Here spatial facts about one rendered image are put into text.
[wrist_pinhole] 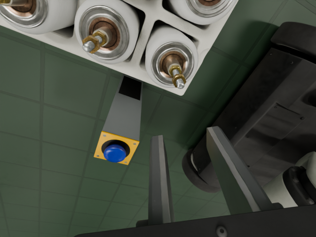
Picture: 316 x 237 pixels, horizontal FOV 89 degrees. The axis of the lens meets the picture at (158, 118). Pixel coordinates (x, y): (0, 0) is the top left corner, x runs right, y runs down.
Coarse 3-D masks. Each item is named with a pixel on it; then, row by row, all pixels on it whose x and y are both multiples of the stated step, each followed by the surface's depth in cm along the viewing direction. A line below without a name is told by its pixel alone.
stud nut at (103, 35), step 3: (96, 33) 21; (99, 33) 21; (102, 33) 22; (93, 36) 22; (102, 36) 22; (105, 36) 22; (105, 39) 22; (102, 42) 22; (105, 42) 22; (102, 45) 22
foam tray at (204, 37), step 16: (80, 0) 28; (128, 0) 28; (144, 0) 29; (160, 0) 29; (144, 16) 39; (160, 16) 30; (176, 16) 30; (224, 16) 30; (48, 32) 31; (64, 32) 33; (144, 32) 31; (192, 32) 32; (208, 32) 32; (64, 48) 32; (80, 48) 32; (144, 48) 33; (208, 48) 34; (112, 64) 35; (128, 64) 35; (144, 64) 39; (144, 80) 37
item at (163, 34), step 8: (160, 24) 39; (168, 24) 38; (152, 32) 35; (160, 32) 30; (168, 32) 28; (176, 32) 27; (152, 40) 29; (160, 40) 26; (168, 40) 26; (176, 40) 26; (184, 40) 26; (152, 48) 27; (192, 48) 27; (192, 72) 29; (152, 80) 31
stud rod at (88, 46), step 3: (96, 36) 21; (99, 36) 21; (99, 39) 21; (102, 39) 22; (87, 42) 18; (90, 42) 18; (99, 42) 21; (84, 45) 17; (87, 45) 17; (90, 45) 18; (93, 45) 18; (84, 48) 18; (87, 48) 18; (90, 48) 18; (93, 48) 18; (87, 51) 18; (90, 51) 18
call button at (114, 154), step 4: (112, 144) 30; (116, 144) 30; (108, 148) 29; (112, 148) 28; (116, 148) 29; (120, 148) 29; (104, 152) 29; (108, 152) 29; (112, 152) 29; (116, 152) 29; (120, 152) 29; (124, 152) 29; (104, 156) 29; (108, 156) 29; (112, 156) 29; (116, 156) 29; (120, 156) 30; (124, 156) 30; (108, 160) 30; (112, 160) 30; (116, 160) 30; (120, 160) 30
